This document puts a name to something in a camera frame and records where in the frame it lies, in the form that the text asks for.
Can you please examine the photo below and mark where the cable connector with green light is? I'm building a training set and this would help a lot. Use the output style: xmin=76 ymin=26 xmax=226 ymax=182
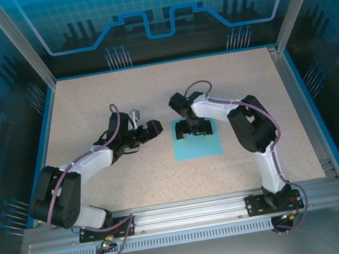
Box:
xmin=99 ymin=235 xmax=117 ymax=251
xmin=279 ymin=209 xmax=301 ymax=223

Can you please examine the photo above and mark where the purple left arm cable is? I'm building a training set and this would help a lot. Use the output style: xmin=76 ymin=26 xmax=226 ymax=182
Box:
xmin=30 ymin=102 xmax=145 ymax=254

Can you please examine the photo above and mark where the long aluminium mounting rail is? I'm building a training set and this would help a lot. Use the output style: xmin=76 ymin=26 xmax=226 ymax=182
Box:
xmin=20 ymin=174 xmax=339 ymax=253

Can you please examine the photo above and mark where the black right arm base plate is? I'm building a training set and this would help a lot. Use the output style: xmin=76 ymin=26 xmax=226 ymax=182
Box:
xmin=244 ymin=187 xmax=303 ymax=218

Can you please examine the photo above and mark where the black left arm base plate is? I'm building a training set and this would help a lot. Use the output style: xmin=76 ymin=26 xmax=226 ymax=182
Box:
xmin=76 ymin=214 xmax=138 ymax=245

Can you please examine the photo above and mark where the aluminium side rail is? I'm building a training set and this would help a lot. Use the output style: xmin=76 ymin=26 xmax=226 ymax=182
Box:
xmin=268 ymin=39 xmax=339 ymax=186

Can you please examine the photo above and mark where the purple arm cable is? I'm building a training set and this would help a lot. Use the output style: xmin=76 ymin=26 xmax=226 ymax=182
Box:
xmin=30 ymin=102 xmax=145 ymax=254
xmin=181 ymin=66 xmax=314 ymax=246

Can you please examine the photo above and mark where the slotted grey cable duct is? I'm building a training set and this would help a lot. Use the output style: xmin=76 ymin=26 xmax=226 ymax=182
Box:
xmin=41 ymin=216 xmax=278 ymax=254

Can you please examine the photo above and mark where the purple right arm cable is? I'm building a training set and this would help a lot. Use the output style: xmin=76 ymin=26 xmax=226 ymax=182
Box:
xmin=181 ymin=66 xmax=314 ymax=246

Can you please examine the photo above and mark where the aluminium frame post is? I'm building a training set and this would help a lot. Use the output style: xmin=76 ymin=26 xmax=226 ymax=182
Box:
xmin=268 ymin=0 xmax=339 ymax=53
xmin=0 ymin=0 xmax=58 ymax=96

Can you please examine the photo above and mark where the light blue paper sheet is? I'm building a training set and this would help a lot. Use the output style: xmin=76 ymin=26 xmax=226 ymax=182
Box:
xmin=168 ymin=112 xmax=226 ymax=163

